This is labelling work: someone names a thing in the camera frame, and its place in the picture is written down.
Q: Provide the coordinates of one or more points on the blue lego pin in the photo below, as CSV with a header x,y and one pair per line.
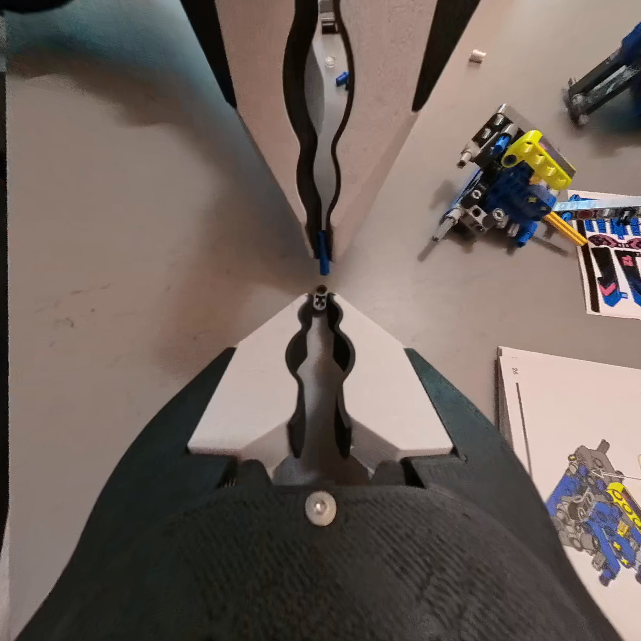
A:
x,y
342,79
323,250

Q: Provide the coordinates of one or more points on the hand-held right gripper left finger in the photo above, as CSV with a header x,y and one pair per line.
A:
x,y
240,400

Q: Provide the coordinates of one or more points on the small grey lego bush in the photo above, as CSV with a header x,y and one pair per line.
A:
x,y
478,55

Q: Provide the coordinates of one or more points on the grey lego piece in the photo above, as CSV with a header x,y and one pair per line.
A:
x,y
328,15

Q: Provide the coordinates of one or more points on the lego instruction booklet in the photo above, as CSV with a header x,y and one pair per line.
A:
x,y
566,410

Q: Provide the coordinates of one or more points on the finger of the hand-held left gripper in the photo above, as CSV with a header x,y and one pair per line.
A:
x,y
383,90
260,100

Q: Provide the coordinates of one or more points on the lego sticker sheet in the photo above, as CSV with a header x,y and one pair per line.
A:
x,y
611,270

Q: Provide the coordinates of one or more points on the dark grey lego assembly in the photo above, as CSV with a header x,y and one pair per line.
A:
x,y
601,80

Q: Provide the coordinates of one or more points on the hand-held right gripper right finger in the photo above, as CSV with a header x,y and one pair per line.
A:
x,y
395,400

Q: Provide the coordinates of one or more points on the light blue lego beam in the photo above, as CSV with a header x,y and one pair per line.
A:
x,y
591,206

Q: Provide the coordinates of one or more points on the grey lego connector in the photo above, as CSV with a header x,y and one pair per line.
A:
x,y
319,299

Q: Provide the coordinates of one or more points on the blue yellow lego assembly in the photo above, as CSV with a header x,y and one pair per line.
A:
x,y
516,190

